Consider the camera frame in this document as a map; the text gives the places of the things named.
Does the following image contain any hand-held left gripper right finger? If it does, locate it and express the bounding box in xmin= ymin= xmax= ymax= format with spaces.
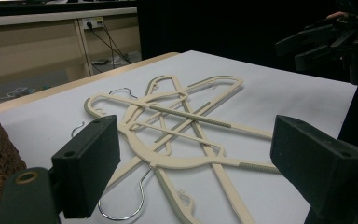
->
xmin=269 ymin=114 xmax=358 ymax=222

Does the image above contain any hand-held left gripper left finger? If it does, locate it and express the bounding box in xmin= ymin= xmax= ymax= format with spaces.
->
xmin=50 ymin=114 xmax=121 ymax=219

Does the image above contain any cream plastic clothes hanger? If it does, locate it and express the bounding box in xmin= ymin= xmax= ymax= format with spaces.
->
xmin=70 ymin=74 xmax=257 ymax=224
xmin=102 ymin=74 xmax=245 ymax=194
xmin=83 ymin=92 xmax=281 ymax=222

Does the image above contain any beige wooden shelf unit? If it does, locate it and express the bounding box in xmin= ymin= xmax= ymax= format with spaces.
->
xmin=0 ymin=0 xmax=142 ymax=94

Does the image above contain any white power strip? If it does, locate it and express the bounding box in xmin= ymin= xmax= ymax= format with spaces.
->
xmin=81 ymin=17 xmax=104 ymax=31

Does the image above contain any black power cable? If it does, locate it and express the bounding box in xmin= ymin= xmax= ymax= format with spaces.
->
xmin=97 ymin=21 xmax=116 ymax=69
xmin=87 ymin=21 xmax=132 ymax=64

